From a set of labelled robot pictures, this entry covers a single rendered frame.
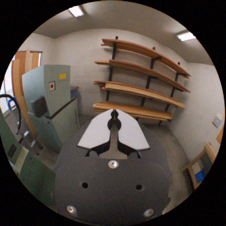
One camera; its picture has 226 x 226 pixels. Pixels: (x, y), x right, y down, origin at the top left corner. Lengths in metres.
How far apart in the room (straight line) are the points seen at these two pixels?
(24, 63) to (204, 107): 4.52
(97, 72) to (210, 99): 3.14
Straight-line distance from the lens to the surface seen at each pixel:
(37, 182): 0.99
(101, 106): 1.60
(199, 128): 2.54
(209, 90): 2.63
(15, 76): 2.12
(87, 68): 2.01
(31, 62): 2.40
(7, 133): 0.79
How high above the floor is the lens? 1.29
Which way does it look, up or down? 30 degrees down
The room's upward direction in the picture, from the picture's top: 9 degrees clockwise
